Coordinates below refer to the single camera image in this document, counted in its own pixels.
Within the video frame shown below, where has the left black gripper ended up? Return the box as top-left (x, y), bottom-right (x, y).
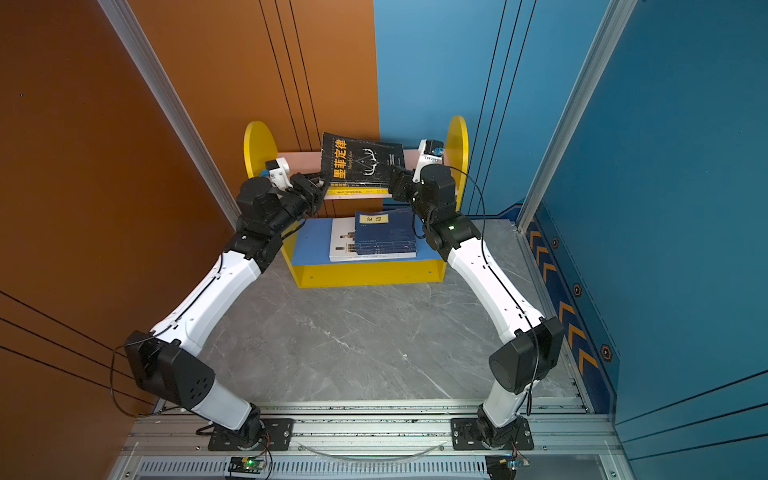
top-left (266, 169), bottom-right (329, 242)

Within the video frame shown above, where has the dark blue book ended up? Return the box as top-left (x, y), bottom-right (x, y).
top-left (353, 252), bottom-right (417, 261)
top-left (355, 244), bottom-right (416, 255)
top-left (355, 209), bottom-right (416, 245)

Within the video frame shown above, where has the yellow book with cartoon man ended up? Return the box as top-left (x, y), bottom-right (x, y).
top-left (326, 185), bottom-right (389, 197)

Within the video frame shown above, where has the white book with brown bars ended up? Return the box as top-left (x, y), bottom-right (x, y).
top-left (328, 217), bottom-right (418, 264)

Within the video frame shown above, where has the dark book underneath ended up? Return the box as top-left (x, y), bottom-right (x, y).
top-left (321, 132), bottom-right (406, 188)

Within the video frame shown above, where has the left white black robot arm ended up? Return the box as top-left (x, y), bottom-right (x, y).
top-left (122, 173), bottom-right (329, 437)

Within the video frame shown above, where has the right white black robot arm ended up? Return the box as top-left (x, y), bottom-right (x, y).
top-left (388, 164), bottom-right (564, 433)

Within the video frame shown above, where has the yellow shelf with pink and blue boards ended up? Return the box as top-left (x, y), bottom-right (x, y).
top-left (243, 115), bottom-right (469, 288)

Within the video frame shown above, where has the left green circuit board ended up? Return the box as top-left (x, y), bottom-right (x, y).
top-left (227, 456), bottom-right (269, 479)

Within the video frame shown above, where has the green circuit board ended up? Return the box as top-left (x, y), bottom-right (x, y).
top-left (485, 455), bottom-right (530, 480)
top-left (227, 456), bottom-right (269, 479)

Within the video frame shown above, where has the right green circuit board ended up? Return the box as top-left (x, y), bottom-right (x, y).
top-left (485, 455), bottom-right (530, 480)

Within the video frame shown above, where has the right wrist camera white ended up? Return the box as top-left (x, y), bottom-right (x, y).
top-left (413, 139), bottom-right (444, 183)

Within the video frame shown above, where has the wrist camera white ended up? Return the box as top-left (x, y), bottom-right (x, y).
top-left (413, 139), bottom-right (444, 183)
top-left (265, 157), bottom-right (292, 191)

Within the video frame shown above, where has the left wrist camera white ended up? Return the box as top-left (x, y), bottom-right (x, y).
top-left (265, 157), bottom-right (292, 191)

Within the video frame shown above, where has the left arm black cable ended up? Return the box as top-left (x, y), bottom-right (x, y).
top-left (107, 341), bottom-right (181, 419)

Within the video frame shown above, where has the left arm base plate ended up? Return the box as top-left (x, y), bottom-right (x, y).
top-left (207, 418), bottom-right (295, 452)

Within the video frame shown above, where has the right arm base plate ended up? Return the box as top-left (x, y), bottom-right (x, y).
top-left (450, 416), bottom-right (535, 451)

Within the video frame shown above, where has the aluminium rail frame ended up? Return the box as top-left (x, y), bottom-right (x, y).
top-left (110, 398), bottom-right (632, 479)

